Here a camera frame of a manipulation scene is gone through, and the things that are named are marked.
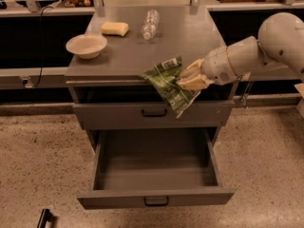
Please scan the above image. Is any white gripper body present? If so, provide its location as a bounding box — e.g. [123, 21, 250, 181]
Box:
[202, 46, 238, 86]

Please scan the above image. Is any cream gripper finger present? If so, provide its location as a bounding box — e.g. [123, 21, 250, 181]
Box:
[180, 59, 203, 79]
[177, 74, 213, 90]

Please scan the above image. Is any green jalapeno chip bag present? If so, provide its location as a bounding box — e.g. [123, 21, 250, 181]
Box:
[141, 56, 200, 118]

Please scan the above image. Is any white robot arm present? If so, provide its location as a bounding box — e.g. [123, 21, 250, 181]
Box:
[177, 12, 304, 90]

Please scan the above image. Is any closed grey upper drawer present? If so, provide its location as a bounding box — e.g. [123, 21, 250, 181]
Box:
[73, 101, 233, 130]

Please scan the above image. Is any grey drawer cabinet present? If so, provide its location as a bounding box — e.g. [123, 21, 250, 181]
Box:
[66, 6, 237, 146]

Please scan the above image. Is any open grey lower drawer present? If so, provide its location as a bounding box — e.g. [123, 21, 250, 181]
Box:
[78, 128, 235, 209]

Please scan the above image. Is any clear plastic water bottle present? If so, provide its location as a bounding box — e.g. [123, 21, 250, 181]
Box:
[142, 9, 160, 40]

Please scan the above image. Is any yellow sponge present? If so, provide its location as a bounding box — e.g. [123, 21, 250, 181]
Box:
[101, 22, 129, 37]

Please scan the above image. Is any white bowl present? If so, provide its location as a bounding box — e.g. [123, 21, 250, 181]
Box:
[66, 33, 107, 59]

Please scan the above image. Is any black object on floor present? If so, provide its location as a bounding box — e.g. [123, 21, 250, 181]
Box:
[36, 209, 52, 228]

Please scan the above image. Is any black upper drawer handle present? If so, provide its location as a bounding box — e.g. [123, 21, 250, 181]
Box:
[141, 109, 167, 118]

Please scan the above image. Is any black power cable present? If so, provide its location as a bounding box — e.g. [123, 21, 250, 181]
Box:
[21, 5, 54, 89]

